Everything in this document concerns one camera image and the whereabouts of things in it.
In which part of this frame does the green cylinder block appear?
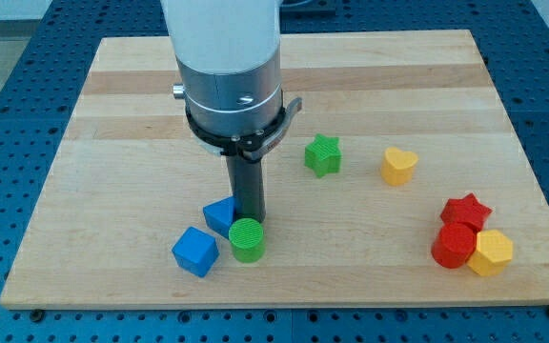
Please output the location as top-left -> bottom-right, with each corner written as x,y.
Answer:
229,218 -> 265,263

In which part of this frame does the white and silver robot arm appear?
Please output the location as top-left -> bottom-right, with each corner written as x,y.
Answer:
161,0 -> 282,136

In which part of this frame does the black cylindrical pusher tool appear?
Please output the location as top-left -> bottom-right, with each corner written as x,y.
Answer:
226,155 -> 266,223

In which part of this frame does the green star block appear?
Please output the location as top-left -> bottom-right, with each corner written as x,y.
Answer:
304,133 -> 342,178

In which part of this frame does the blue triangular block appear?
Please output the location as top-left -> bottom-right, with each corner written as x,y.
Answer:
203,196 -> 235,239

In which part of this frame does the blue cube block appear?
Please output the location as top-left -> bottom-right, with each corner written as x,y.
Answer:
172,227 -> 219,277

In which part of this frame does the yellow heart block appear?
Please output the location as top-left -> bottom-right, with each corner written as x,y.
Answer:
380,147 -> 419,186

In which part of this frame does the wooden board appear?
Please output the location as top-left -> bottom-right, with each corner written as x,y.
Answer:
0,30 -> 549,310

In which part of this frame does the red cylinder block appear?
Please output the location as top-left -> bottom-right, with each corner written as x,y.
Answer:
431,223 -> 477,269

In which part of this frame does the red star block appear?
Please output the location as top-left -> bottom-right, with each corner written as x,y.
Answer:
440,193 -> 493,232

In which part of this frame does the yellow hexagon block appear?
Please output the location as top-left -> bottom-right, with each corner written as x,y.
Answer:
466,230 -> 514,276

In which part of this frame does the black clamp ring with lever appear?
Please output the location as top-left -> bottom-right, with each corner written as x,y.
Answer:
184,96 -> 303,162

